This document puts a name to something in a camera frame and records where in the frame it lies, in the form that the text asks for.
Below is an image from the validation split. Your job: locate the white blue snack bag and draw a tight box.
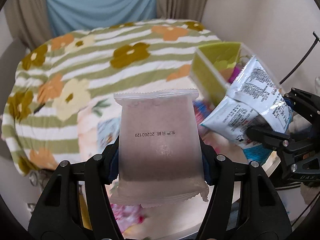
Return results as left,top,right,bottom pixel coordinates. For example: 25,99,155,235
201,96,272,165

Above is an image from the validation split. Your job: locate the translucent pink snack pack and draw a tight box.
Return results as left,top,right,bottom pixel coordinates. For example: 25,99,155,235
111,89,209,206

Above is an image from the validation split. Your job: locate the white printed snack bag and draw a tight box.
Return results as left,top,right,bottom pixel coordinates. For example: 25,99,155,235
226,56,292,133

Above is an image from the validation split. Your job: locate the purple chips bag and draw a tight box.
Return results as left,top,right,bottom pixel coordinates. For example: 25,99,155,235
228,64,242,84

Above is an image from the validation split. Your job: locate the green striped floral blanket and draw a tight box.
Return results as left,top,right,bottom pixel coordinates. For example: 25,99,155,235
1,19,219,176

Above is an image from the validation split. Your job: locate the green cardboard box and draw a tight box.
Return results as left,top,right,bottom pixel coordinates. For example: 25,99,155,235
190,42,253,106

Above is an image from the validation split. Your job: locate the blue curtain cloth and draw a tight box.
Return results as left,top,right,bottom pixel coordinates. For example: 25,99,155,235
46,0,157,36

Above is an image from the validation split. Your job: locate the black cable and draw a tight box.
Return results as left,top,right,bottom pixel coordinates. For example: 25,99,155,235
279,31,320,85

